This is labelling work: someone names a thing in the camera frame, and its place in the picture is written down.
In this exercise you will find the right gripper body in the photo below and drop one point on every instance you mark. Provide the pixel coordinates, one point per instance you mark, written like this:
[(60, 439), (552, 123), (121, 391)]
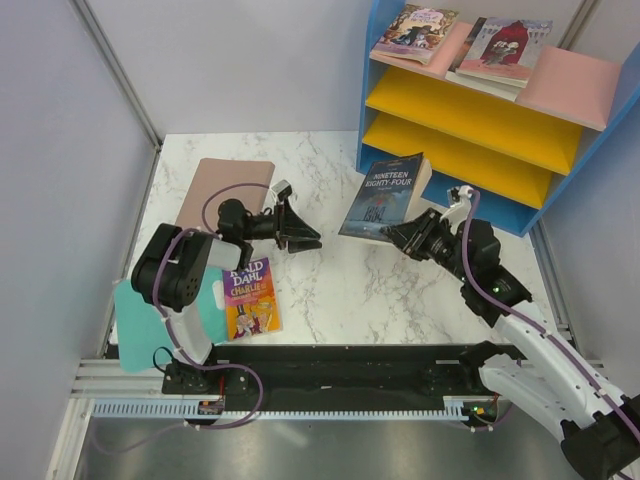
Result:
[(433, 238)]

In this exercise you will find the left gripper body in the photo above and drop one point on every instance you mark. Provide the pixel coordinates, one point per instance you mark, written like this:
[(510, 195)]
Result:
[(279, 225)]

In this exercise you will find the Nineteen Eighty-Four book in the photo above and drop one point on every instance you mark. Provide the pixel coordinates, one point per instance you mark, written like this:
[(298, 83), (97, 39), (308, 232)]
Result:
[(389, 191)]

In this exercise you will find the Roald Dahl Charlie book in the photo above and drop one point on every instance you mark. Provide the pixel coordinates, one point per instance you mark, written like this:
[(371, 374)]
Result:
[(252, 305)]

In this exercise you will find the A Tale of Two Cities book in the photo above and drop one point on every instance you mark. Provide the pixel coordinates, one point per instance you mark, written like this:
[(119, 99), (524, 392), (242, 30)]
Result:
[(504, 91)]

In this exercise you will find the pink red Shakespeare story book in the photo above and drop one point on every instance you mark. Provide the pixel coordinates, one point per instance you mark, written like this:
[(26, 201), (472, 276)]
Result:
[(504, 50)]

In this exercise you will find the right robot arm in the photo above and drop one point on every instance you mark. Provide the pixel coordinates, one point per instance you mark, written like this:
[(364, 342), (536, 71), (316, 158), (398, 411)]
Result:
[(594, 421)]

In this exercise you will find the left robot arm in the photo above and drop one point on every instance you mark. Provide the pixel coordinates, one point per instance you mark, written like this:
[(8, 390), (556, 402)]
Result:
[(171, 270)]

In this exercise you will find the blue shelf unit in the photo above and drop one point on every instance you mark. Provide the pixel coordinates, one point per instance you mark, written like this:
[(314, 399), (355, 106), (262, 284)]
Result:
[(520, 154)]

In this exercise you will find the teal plastic file folder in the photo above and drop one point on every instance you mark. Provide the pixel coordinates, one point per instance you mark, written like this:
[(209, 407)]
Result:
[(139, 327)]

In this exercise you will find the purple illustrated book on shelf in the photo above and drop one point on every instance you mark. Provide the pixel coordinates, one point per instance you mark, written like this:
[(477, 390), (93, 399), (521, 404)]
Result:
[(416, 33)]

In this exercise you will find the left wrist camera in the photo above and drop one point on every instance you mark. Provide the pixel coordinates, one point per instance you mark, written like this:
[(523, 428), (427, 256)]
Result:
[(281, 191)]

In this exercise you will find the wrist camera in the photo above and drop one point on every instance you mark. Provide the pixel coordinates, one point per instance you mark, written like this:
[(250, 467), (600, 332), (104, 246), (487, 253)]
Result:
[(281, 191), (460, 203)]

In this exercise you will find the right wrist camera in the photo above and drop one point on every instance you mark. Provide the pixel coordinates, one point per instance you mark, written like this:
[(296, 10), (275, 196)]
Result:
[(460, 203)]

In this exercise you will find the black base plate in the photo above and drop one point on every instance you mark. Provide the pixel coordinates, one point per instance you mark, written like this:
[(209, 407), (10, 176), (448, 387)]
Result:
[(343, 379)]

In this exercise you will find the aluminium frame rail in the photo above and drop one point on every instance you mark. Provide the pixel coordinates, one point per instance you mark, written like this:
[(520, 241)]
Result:
[(108, 54)]

